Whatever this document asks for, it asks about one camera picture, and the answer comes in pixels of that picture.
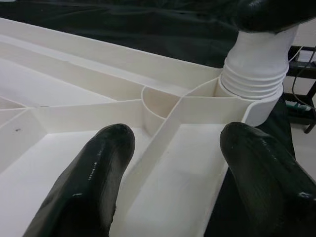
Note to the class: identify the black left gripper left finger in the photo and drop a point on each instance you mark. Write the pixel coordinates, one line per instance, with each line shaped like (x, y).
(93, 185)

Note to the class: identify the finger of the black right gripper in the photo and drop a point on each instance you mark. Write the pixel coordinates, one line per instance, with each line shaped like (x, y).
(276, 14)

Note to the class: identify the black metal rack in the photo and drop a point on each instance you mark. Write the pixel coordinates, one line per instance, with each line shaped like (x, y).
(303, 67)

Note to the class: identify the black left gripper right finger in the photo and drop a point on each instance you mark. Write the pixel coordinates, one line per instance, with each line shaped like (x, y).
(269, 185)

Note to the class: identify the white plastic children table top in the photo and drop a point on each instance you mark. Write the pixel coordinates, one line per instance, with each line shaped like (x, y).
(61, 81)

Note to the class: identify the black tablecloth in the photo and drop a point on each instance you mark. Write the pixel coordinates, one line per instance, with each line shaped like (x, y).
(148, 32)

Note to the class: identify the white plastic table leg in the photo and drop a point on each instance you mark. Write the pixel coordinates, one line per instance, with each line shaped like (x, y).
(259, 61)

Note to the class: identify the white power strip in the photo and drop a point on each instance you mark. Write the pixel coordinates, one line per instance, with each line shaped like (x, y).
(297, 105)

